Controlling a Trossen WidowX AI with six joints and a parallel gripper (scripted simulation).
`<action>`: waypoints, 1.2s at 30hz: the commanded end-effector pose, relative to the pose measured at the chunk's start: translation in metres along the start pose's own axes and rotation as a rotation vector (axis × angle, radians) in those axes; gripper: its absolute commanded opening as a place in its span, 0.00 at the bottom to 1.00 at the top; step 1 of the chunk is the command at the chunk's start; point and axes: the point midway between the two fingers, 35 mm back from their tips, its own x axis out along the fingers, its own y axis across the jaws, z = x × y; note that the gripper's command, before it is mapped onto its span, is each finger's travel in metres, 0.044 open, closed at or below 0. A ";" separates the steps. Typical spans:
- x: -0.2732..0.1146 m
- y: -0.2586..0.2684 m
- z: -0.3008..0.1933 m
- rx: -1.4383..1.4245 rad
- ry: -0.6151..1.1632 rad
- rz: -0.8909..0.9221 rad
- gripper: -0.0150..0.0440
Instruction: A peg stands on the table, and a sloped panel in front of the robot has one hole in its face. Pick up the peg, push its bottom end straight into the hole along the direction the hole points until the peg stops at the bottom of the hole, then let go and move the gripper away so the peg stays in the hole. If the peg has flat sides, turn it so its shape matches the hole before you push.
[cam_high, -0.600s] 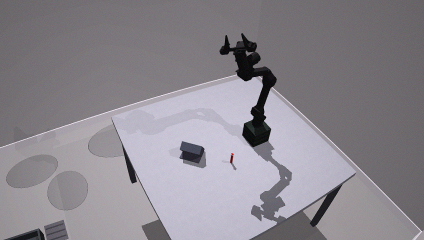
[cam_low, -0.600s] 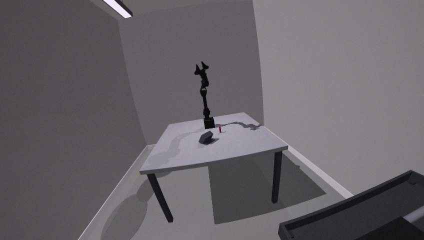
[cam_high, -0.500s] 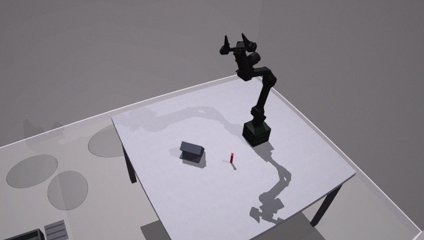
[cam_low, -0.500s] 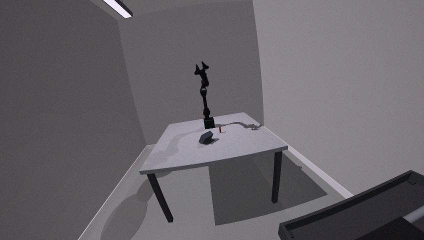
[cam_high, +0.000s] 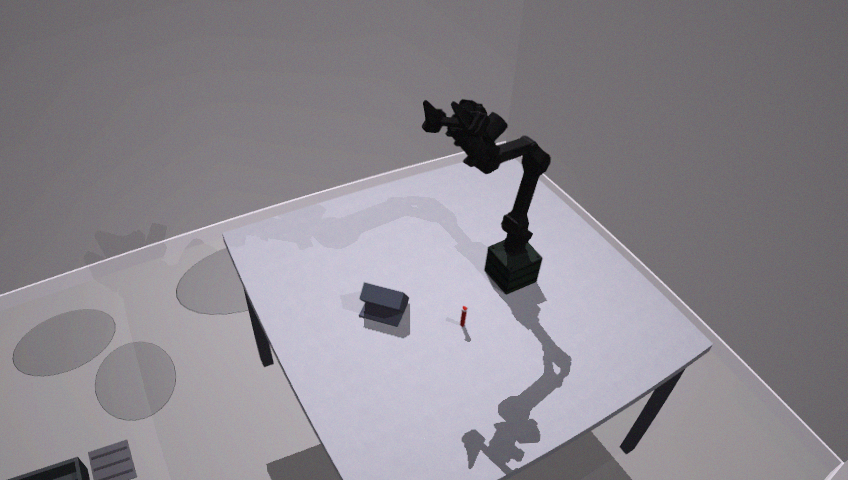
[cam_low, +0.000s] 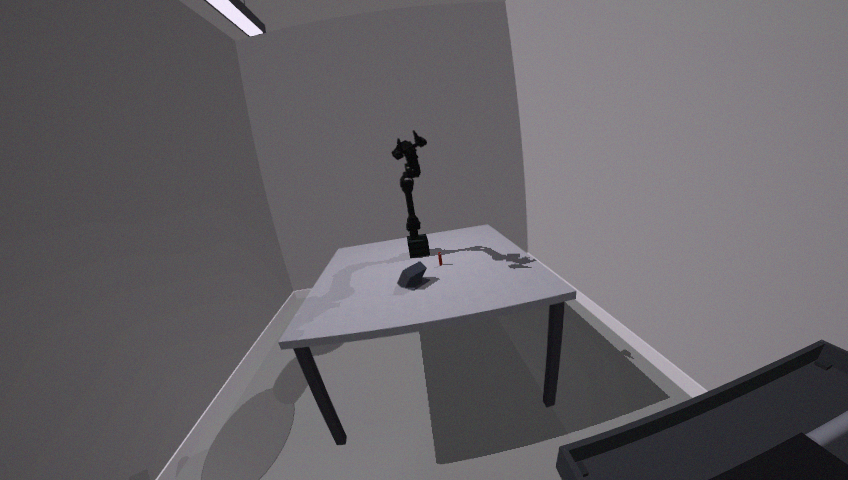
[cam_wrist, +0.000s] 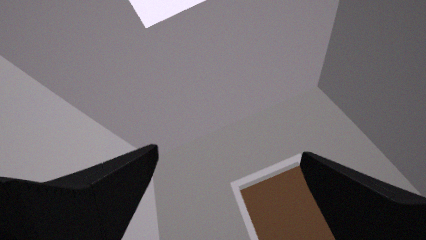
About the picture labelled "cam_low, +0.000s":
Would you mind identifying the dark grey square panel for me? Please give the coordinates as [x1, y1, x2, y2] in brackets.
[397, 261, 430, 291]

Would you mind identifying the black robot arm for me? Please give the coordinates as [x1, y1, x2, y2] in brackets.
[400, 140, 421, 240]

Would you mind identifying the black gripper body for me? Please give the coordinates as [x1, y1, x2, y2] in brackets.
[392, 137, 427, 162]

